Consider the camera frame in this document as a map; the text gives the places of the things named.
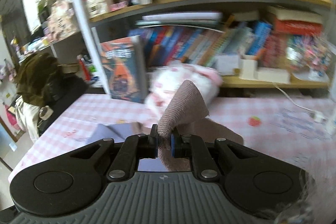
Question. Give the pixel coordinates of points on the white wristwatch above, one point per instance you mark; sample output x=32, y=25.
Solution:
x=45, y=113

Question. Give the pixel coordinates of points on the row of colourful shelf books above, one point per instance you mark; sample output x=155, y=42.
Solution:
x=274, y=44

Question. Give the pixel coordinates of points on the pink checkered table mat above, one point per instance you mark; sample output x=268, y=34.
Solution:
x=274, y=126

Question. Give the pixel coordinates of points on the Harry Potter book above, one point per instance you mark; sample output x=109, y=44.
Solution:
x=124, y=66

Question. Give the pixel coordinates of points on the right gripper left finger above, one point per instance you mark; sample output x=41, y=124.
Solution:
x=131, y=151

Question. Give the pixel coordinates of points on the purple and brown sweater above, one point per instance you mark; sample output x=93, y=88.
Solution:
x=188, y=113

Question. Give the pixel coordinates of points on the dark olive jacket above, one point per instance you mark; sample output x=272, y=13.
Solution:
x=36, y=74

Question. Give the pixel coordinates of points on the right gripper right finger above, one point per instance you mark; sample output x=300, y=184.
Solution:
x=193, y=148

